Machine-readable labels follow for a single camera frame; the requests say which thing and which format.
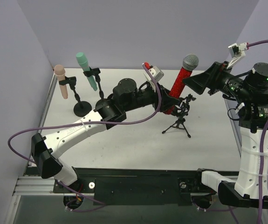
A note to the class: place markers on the red glitter microphone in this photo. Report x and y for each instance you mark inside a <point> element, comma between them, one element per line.
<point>190,62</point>

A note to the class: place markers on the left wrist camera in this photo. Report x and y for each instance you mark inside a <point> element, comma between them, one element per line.
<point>156,73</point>

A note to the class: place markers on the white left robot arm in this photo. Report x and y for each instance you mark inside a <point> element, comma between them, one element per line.
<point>47,150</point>

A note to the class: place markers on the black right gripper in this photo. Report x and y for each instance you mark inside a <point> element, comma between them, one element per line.
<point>214,76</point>

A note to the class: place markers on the aluminium rail frame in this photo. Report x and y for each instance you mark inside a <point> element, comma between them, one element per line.
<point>34,185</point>

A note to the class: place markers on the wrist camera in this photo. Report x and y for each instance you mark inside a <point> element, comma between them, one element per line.
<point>237,52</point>
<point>156,73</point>

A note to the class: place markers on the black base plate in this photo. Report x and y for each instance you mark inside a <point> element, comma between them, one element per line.
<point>137,187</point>

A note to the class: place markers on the black clip mic stand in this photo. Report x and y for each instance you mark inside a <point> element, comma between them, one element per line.
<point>95,73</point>
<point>81,108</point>

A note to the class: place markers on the black shock mount tripod stand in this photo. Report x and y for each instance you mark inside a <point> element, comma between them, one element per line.
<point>181,110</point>

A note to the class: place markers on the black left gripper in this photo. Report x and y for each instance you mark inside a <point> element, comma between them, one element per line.
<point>165,100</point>

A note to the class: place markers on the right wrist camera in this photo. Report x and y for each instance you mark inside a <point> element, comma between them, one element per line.
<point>237,52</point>

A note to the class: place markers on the mint green microphone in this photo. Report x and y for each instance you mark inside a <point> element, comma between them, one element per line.
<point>83,63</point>

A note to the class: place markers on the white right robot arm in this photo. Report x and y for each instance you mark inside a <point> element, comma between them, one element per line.
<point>250,90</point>

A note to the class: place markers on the pink microphone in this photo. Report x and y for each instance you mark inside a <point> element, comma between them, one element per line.
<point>60,72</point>

